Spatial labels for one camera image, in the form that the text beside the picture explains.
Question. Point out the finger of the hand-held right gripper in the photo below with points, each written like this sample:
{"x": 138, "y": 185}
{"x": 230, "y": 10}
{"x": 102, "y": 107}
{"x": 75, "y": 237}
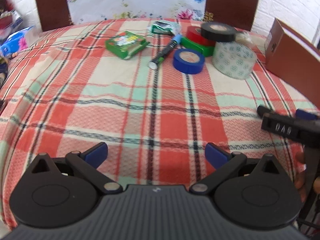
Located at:
{"x": 263, "y": 110}
{"x": 306, "y": 115}

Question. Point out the red tape roll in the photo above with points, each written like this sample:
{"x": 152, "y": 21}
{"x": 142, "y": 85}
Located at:
{"x": 193, "y": 33}

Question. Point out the blue floral packet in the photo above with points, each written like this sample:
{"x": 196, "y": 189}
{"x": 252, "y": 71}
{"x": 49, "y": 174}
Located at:
{"x": 15, "y": 42}

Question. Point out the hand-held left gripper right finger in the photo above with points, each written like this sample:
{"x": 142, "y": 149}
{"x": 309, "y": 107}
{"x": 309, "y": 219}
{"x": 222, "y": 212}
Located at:
{"x": 216, "y": 155}

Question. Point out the blue tape roll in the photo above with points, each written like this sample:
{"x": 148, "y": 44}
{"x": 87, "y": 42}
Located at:
{"x": 188, "y": 61}

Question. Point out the white floral cushion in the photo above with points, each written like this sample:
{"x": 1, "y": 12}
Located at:
{"x": 137, "y": 2}

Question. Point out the brown wooden headboard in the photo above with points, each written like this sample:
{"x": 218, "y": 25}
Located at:
{"x": 53, "y": 5}

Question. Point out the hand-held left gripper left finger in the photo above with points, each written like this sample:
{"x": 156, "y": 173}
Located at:
{"x": 96, "y": 153}

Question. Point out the red plaid blanket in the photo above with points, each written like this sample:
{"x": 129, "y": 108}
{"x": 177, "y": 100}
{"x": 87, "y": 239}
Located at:
{"x": 125, "y": 92}

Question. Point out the black tape roll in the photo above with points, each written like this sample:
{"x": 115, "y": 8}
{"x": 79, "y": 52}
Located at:
{"x": 217, "y": 35}

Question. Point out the person's right hand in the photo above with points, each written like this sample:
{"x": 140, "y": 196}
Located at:
{"x": 301, "y": 180}

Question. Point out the green tape roll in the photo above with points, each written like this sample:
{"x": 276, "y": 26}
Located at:
{"x": 195, "y": 46}

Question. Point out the large patterned tape roll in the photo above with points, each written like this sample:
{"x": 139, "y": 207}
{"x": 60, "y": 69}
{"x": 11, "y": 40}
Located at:
{"x": 232, "y": 60}

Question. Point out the black marker pen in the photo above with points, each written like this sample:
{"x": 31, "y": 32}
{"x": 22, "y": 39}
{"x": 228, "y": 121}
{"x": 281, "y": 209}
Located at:
{"x": 165, "y": 51}

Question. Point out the brown cardboard box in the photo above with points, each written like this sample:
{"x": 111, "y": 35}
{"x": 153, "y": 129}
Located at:
{"x": 290, "y": 55}

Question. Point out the green white plastic packet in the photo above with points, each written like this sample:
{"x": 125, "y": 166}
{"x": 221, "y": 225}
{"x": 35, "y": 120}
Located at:
{"x": 162, "y": 27}

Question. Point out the red and white package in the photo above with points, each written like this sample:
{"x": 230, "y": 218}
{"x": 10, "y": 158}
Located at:
{"x": 10, "y": 21}

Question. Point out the green box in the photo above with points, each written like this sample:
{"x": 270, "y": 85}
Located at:
{"x": 126, "y": 45}

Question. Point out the clear plastic bag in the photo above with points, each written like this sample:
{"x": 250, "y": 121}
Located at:
{"x": 245, "y": 38}

